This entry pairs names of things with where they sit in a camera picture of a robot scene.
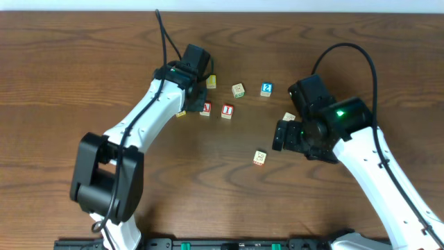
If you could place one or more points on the green picture wooden block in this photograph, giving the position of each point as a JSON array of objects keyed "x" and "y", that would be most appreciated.
[{"x": 238, "y": 90}]

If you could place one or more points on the yellow airplane picture block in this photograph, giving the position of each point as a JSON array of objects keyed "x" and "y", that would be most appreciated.
[{"x": 182, "y": 113}]

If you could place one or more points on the red edged picture block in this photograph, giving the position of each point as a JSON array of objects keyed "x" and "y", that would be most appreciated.
[{"x": 259, "y": 158}]

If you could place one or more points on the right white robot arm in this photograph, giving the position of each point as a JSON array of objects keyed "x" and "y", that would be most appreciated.
[{"x": 342, "y": 132}]

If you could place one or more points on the yellow top letter block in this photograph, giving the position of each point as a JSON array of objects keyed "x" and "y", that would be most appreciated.
[{"x": 211, "y": 82}]

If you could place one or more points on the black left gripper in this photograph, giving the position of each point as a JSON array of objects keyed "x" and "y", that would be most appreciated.
[{"x": 198, "y": 98}]

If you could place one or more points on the blue number 2 block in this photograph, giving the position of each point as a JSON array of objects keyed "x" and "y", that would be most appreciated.
[{"x": 266, "y": 89}]

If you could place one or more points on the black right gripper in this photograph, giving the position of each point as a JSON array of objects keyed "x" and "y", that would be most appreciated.
[{"x": 281, "y": 135}]

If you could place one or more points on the red letter A block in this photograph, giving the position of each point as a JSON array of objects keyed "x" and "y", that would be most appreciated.
[{"x": 206, "y": 109}]

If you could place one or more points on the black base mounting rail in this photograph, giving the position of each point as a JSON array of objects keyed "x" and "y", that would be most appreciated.
[{"x": 190, "y": 244}]

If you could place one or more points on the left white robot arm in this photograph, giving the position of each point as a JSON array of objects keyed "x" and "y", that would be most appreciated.
[{"x": 108, "y": 175}]

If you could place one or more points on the blue edged picture block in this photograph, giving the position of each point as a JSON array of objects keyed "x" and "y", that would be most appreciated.
[{"x": 288, "y": 117}]

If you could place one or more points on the red letter I block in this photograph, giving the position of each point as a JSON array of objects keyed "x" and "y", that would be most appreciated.
[{"x": 227, "y": 111}]

